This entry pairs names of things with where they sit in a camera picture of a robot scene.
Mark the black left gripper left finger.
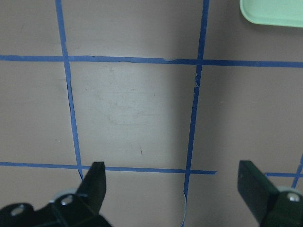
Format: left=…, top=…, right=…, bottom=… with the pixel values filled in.
left=0, top=162, right=111, bottom=227

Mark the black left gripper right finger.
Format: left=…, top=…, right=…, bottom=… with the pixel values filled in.
left=237, top=160, right=303, bottom=227

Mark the light green tray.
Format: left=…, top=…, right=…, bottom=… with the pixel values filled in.
left=239, top=0, right=303, bottom=28

